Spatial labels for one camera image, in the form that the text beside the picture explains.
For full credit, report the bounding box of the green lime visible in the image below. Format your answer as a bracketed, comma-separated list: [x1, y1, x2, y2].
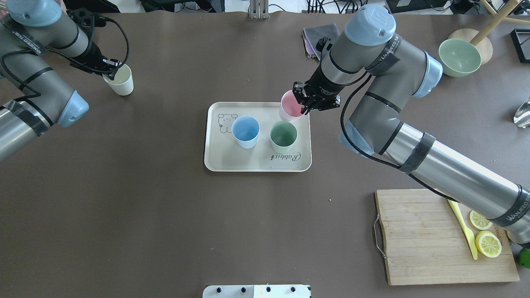
[518, 248, 530, 269]

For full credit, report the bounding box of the blue cup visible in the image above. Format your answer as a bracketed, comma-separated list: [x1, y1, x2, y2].
[231, 115, 260, 149]

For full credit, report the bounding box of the aluminium frame post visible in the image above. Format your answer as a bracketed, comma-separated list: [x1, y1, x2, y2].
[248, 0, 269, 19]

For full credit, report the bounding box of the wooden cup tree stand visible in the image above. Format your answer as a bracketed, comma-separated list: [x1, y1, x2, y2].
[448, 0, 530, 65]

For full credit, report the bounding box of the cream cup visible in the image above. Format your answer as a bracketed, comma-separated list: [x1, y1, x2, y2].
[102, 64, 134, 96]

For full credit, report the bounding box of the metal scoop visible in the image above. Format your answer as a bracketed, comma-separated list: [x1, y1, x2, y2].
[513, 98, 530, 128]

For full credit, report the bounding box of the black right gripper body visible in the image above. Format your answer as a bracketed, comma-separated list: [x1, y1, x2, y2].
[304, 66, 342, 111]

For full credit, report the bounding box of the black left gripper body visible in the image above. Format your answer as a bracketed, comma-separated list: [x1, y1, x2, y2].
[70, 41, 108, 75]

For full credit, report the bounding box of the yellow plastic knife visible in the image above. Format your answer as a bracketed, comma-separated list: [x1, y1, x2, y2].
[447, 199, 478, 260]

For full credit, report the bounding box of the pink cup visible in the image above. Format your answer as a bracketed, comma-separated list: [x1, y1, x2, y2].
[279, 90, 304, 123]

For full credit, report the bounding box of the grey folded cloth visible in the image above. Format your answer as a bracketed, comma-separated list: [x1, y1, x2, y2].
[302, 23, 340, 61]

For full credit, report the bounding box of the green cup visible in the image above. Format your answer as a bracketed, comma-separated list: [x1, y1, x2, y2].
[269, 121, 298, 154]

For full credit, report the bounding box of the wooden cutting board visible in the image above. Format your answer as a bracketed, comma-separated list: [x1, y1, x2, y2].
[375, 189, 519, 285]

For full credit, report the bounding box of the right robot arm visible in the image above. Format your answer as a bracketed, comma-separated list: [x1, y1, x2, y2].
[293, 4, 529, 248]

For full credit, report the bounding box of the green bowl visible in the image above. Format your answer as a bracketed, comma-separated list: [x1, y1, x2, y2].
[438, 39, 482, 77]

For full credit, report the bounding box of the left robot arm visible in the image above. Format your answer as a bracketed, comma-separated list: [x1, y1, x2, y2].
[0, 0, 125, 161]

